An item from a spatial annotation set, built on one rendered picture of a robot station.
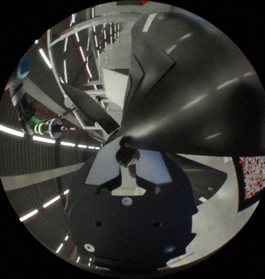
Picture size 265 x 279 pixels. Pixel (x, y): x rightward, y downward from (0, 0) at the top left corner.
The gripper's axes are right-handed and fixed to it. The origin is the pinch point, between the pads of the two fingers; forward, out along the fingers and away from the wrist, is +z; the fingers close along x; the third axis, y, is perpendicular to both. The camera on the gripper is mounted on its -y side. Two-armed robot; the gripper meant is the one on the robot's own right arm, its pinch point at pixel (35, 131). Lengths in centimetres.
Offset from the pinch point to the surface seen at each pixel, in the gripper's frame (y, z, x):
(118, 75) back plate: 38, -6, 33
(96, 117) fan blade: 34.0, 0.8, 7.3
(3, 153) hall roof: -432, 38, -70
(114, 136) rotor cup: 41.2, 2.4, 0.6
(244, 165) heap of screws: 78, -13, -17
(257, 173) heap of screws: 78, -18, -22
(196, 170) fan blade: 63, -2, -12
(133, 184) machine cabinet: 113, 752, 59
